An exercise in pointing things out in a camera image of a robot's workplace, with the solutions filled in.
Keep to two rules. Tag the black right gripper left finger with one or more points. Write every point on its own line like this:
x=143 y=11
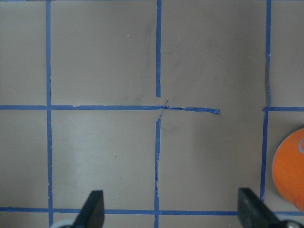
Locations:
x=92 y=213

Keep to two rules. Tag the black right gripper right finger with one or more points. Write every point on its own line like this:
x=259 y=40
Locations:
x=253 y=213

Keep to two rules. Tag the orange can container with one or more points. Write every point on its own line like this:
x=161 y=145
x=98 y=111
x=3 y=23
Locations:
x=288 y=169

